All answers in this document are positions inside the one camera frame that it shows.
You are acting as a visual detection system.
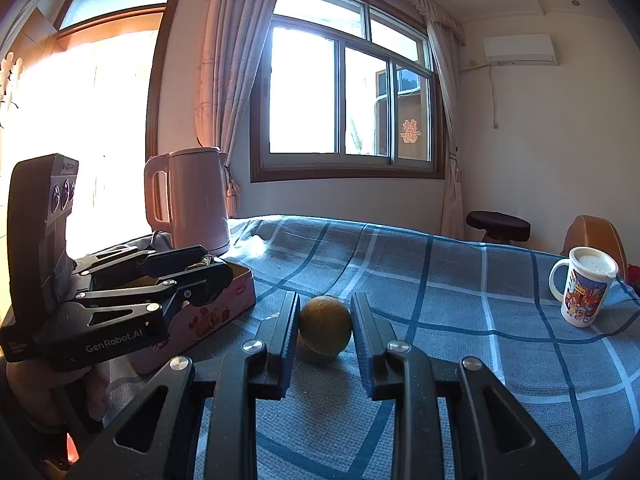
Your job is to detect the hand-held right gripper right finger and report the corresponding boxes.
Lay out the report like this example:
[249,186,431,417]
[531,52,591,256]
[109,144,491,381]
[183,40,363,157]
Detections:
[350,291,581,480]

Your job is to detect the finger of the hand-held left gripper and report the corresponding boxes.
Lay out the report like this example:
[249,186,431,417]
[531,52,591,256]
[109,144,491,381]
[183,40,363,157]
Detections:
[75,245,210,286]
[37,260,235,346]

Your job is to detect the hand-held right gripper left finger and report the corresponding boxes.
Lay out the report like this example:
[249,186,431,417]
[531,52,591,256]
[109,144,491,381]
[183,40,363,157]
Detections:
[75,290,301,480]

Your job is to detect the yellow green round fruit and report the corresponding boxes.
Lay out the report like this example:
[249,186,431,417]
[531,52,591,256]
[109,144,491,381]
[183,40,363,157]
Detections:
[299,296,353,359]

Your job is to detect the pink metal tin box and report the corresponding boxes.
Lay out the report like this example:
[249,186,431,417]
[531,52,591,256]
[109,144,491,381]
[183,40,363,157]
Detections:
[127,255,257,376]

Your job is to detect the person's left hand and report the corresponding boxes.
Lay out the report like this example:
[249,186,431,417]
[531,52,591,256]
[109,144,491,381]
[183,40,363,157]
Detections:
[5,360,112,431]

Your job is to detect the pink electric kettle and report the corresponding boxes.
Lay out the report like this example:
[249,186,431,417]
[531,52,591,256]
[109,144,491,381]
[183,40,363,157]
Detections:
[144,146,232,257]

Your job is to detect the blue plaid tablecloth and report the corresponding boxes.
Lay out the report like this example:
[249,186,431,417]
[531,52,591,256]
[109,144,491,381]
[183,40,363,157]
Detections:
[100,214,640,480]

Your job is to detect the white artificial flowers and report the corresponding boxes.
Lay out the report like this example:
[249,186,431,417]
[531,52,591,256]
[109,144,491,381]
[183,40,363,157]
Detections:
[0,52,26,112]

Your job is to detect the dark round stool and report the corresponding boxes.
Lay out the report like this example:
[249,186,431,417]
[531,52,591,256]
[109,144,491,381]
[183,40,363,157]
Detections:
[466,210,532,246]

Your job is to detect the pink patterned curtain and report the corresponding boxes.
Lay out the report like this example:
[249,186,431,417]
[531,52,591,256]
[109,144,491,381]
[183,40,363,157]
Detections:
[425,17,468,238]
[194,0,292,218]

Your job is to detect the sliding glass window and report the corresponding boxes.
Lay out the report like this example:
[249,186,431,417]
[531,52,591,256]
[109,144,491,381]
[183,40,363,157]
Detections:
[250,0,447,183]

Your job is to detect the white printed mug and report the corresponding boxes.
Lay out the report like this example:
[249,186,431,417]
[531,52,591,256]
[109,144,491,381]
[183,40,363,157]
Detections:
[549,246,621,328]

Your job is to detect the brown wooden chair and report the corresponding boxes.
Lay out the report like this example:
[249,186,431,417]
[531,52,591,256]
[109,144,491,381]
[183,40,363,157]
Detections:
[565,215,628,281]

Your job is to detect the white air conditioner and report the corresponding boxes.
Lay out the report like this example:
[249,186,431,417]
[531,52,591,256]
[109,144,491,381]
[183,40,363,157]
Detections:
[482,35,557,66]

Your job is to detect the white wall cable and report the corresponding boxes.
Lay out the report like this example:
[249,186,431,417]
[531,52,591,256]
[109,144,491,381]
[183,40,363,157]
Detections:
[460,60,502,130]

